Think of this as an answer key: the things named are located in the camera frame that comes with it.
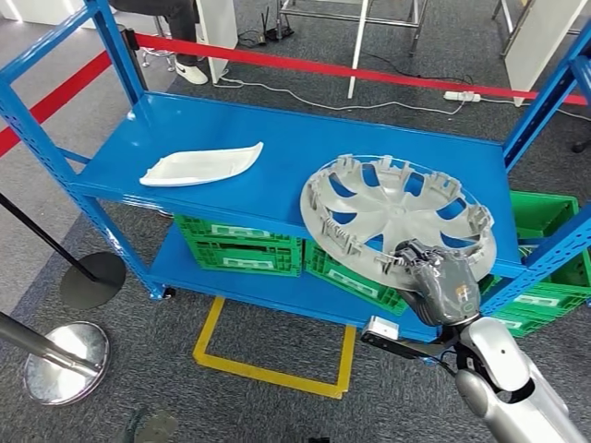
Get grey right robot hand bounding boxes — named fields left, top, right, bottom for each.
left=395, top=239, right=481, bottom=329

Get white floor cable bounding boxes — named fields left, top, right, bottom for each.
left=213, top=73, right=467, bottom=117

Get person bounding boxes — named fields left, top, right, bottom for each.
left=108, top=0, right=210, bottom=86

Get grey plastic wheel hubcap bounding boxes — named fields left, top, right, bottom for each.
left=300, top=153, right=497, bottom=292

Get steel frame table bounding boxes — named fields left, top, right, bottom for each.
left=277, top=0, right=430, bottom=56

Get black pole round-base stand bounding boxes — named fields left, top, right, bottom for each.
left=0, top=192, right=127, bottom=310

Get white board panel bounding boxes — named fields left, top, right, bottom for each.
left=491, top=0, right=591, bottom=108

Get chrome-base stool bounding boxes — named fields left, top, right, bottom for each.
left=140, top=15, right=177, bottom=73

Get chrome barrier stanchion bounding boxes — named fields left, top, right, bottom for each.
left=0, top=311, right=111, bottom=407

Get white desk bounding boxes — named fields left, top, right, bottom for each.
left=195, top=0, right=370, bottom=101

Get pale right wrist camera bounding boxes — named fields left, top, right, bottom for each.
left=360, top=316, right=463, bottom=362

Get dark barrier stanchion post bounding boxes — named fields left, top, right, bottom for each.
left=117, top=24, right=149, bottom=93

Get green plastic crate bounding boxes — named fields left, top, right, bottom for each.
left=174, top=213, right=305, bottom=278
left=509, top=190, right=591, bottom=289
left=479, top=275, right=591, bottom=339
left=305, top=239, right=410, bottom=317

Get dark flat robot panel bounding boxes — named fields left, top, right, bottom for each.
left=122, top=408, right=178, bottom=443

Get white plastic car part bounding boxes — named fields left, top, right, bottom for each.
left=139, top=141, right=265, bottom=187

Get black router with antennas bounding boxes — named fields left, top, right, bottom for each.
left=258, top=6, right=294, bottom=44

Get blue metal shelf rack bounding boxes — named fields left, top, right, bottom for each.
left=0, top=0, right=591, bottom=343

